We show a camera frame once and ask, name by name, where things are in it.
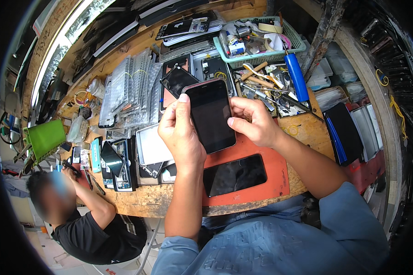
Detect fluorescent tube light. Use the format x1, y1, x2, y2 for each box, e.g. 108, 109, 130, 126
28, 0, 116, 127

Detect black smartphone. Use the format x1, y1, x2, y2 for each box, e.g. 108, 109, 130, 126
182, 78, 237, 155

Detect metal tweezers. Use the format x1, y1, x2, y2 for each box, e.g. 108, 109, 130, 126
84, 169, 106, 196

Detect stack of black and white boxes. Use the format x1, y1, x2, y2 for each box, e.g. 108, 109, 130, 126
323, 102, 383, 167

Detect phone frame with copper back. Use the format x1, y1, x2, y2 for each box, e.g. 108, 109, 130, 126
159, 54, 194, 115

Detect bundle of rubber bands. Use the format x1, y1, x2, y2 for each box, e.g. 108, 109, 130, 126
74, 89, 93, 107

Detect pile of disassembled phones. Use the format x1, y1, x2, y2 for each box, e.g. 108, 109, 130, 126
99, 135, 138, 193

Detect black hand tool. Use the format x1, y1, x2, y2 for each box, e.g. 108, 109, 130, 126
61, 159, 82, 178

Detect phone frame with rubber band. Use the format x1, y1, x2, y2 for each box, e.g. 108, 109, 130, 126
192, 51, 237, 98

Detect black phone display panel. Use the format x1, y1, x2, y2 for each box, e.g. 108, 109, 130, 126
160, 65, 201, 99

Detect yellow cable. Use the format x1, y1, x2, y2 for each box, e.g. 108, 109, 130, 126
389, 94, 409, 142

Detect person's legs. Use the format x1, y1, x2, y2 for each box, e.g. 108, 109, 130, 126
198, 195, 322, 241

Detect pile of bubble-wrapped screens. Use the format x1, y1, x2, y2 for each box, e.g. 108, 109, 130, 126
98, 47, 163, 135

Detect tray of hand tools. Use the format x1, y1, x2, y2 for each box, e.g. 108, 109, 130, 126
232, 62, 314, 118

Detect stack of opened phones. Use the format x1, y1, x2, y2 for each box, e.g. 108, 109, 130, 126
154, 10, 225, 47

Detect black phone screen glass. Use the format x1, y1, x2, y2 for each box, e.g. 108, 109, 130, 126
203, 154, 268, 198

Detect teal phone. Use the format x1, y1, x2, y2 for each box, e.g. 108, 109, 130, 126
91, 137, 103, 174

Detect orange work mat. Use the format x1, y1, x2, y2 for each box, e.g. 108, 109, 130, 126
202, 118, 290, 207

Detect person's left hand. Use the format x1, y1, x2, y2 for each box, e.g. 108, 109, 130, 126
158, 93, 207, 172

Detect stack of white packets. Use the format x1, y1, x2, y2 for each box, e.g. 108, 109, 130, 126
313, 85, 349, 113

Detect wooden post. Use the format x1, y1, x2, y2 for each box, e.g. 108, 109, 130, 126
300, 0, 346, 84

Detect silver phone back frame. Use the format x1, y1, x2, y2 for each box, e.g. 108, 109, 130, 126
136, 123, 175, 166

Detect stack of black panels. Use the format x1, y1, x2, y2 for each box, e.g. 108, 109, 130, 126
72, 10, 140, 84

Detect blue handled screwdriver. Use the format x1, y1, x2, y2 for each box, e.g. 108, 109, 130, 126
284, 52, 310, 104

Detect person's right hand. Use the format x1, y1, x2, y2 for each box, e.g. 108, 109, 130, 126
227, 97, 287, 149

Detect green plastic bin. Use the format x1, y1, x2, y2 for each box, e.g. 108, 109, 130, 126
22, 119, 67, 163

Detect green plastic basket of supplies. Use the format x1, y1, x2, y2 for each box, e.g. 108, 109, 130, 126
213, 16, 307, 69

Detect rack of phones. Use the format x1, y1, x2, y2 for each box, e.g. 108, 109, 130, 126
359, 16, 413, 159

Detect clear plastic bag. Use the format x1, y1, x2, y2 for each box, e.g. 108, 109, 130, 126
66, 115, 89, 144

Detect person's body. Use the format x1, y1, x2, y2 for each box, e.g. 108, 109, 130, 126
151, 181, 390, 275

